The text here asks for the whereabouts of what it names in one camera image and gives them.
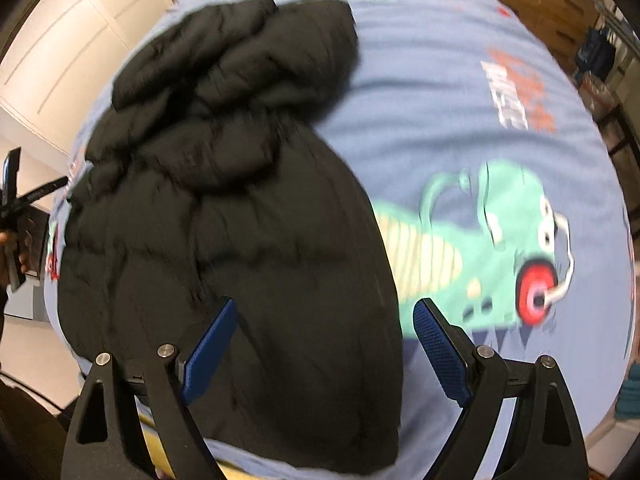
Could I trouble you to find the person's left hand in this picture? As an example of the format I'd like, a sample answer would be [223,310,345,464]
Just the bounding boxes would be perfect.
[0,232,21,288]

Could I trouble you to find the dark blue bag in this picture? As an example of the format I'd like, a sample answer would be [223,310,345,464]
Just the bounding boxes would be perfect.
[575,27,618,86]

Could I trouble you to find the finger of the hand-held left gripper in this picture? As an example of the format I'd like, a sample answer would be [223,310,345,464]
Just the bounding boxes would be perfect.
[1,147,23,203]
[10,176,69,213]

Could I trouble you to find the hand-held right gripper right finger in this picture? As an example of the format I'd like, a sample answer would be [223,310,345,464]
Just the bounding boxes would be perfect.
[412,297,591,480]

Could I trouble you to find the black puffer coat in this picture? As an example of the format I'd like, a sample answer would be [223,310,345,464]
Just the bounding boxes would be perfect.
[56,0,406,476]

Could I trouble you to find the white wardrobe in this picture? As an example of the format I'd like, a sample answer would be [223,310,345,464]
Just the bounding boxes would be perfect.
[0,0,193,161]

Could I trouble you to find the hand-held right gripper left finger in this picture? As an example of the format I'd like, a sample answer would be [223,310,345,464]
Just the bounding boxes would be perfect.
[64,296,238,480]

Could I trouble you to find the blue printed duvet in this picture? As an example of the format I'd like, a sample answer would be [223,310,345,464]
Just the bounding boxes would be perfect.
[42,0,636,480]

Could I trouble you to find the folded teal cloth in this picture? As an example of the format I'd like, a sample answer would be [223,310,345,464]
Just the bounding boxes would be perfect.
[615,365,640,421]

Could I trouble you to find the white mattress with yellow trim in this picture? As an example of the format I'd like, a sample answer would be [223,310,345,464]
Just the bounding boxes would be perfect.
[137,407,266,480]

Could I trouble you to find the wooden dresser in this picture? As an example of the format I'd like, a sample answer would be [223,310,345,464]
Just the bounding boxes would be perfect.
[475,0,616,61]

